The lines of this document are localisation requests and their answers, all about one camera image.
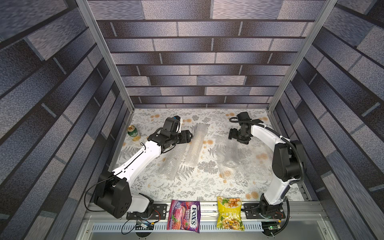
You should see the purple Fox's candy bag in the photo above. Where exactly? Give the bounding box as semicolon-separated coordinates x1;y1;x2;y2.
167;200;201;233

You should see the bubble wrap sheet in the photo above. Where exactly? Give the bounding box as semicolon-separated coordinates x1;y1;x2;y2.
213;137;273;191

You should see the aluminium front rail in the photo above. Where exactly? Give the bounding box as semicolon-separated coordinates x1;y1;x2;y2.
75;201;338;240

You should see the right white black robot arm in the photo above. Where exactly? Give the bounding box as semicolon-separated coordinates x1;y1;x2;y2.
229;112;305;215

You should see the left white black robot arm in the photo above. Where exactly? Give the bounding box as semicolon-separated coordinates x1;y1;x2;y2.
94;116;193;219

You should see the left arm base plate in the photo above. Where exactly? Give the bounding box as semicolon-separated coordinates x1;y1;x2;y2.
126;203;168;220

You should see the yellow snack bag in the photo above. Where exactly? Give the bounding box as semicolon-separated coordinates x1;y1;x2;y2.
217;196;245;231

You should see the green drink can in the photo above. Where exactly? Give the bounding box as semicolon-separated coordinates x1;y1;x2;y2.
127;125;141;142

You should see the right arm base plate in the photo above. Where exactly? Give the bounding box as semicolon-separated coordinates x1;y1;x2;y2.
242;203;286;220

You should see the right black corrugated cable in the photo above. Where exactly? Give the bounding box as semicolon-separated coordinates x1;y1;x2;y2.
229;116;306;235

